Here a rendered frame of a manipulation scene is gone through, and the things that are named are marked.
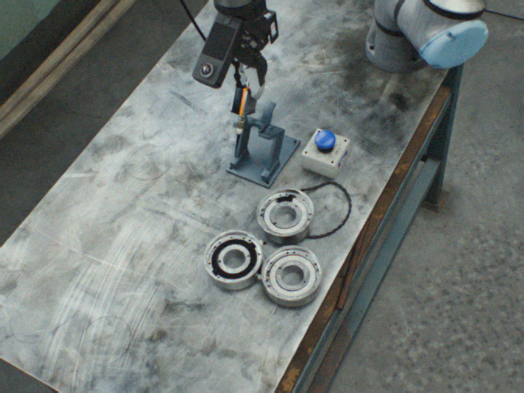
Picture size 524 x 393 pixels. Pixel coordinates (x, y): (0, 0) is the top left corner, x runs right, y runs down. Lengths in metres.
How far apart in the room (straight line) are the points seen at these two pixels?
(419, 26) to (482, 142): 1.16
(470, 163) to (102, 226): 1.39
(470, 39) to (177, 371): 0.77
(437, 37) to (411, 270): 1.00
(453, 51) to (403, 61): 0.19
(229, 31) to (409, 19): 0.39
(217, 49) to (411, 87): 0.52
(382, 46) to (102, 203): 0.66
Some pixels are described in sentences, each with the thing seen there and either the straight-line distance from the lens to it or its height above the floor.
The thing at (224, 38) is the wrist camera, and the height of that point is 1.15.
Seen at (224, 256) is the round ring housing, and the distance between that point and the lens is 1.21.
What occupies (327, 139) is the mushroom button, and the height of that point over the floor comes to 0.87.
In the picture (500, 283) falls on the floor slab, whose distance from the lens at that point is 2.13.
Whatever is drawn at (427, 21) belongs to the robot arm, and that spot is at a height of 1.01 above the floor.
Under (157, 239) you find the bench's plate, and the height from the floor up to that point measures 0.80.
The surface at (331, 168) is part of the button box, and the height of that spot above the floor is 0.83.
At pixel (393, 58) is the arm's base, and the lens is 1.47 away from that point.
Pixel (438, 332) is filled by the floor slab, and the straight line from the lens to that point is 2.04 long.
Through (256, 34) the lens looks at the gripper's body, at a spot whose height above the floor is 1.14.
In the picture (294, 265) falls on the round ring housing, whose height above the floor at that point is 0.83.
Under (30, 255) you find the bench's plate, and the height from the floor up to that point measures 0.80.
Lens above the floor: 1.86
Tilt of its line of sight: 55 degrees down
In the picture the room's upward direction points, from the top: 11 degrees counter-clockwise
